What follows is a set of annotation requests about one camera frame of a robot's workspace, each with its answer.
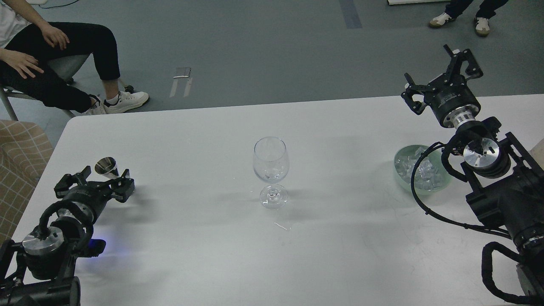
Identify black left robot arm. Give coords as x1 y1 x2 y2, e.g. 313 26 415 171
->
0 166 135 306

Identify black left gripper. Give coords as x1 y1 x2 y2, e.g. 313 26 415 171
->
54 165 135 224

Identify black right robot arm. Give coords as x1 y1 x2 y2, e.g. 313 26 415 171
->
401 45 544 306

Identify checked beige cushion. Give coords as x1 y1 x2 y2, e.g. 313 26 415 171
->
0 119 53 242

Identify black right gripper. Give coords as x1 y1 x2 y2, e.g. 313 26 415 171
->
401 44 484 128

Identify clear wine glass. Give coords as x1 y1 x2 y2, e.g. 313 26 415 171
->
252 137 290 209

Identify green bowl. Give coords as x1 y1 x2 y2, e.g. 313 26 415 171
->
394 144 453 194

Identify seated person in black trousers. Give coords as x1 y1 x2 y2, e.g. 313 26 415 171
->
0 0 149 116

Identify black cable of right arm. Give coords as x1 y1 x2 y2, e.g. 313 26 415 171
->
410 142 510 238

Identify standing person's feet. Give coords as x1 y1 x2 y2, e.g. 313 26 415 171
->
428 0 509 37

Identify ice cubes pile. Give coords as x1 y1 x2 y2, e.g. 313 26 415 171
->
395 146 447 190

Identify steel double jigger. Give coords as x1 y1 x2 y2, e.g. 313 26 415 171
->
94 157 120 179

